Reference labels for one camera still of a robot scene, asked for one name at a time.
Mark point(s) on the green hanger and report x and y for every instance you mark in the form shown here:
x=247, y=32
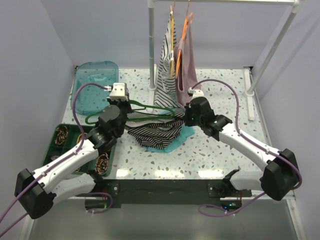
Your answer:
x=133, y=102

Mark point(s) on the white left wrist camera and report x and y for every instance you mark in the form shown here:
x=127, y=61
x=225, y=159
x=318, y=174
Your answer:
x=119, y=91

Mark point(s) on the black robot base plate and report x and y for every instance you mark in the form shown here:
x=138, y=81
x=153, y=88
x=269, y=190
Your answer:
x=165, y=192

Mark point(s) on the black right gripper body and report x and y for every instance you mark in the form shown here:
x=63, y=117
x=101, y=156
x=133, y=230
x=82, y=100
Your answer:
x=190, y=120

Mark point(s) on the white clothes rack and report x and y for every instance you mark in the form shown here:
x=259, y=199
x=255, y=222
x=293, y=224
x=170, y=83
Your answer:
x=251, y=77

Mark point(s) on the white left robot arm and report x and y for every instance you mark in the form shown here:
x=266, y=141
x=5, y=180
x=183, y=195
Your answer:
x=39, y=190

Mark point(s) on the teal tank top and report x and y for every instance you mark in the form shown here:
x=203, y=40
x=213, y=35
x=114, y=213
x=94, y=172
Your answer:
x=186, y=132

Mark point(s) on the pink tank top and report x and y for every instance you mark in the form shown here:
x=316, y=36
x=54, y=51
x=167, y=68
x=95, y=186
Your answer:
x=187, y=76

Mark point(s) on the orange hanger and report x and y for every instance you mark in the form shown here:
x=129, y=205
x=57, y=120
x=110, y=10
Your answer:
x=188, y=20

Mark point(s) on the yellow hanger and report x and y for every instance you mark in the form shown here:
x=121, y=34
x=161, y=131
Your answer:
x=172, y=38

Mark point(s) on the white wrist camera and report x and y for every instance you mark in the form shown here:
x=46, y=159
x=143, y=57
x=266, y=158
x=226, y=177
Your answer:
x=119, y=91
x=195, y=93

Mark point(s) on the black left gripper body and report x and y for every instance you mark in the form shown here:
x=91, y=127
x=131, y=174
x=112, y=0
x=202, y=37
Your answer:
x=124, y=107

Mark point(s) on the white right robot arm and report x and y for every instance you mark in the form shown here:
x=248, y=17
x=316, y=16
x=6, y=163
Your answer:
x=278, y=169

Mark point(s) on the dark green organizer tray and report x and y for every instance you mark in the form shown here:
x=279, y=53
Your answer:
x=65, y=137

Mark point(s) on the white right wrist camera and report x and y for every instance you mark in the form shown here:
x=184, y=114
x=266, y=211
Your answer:
x=195, y=93

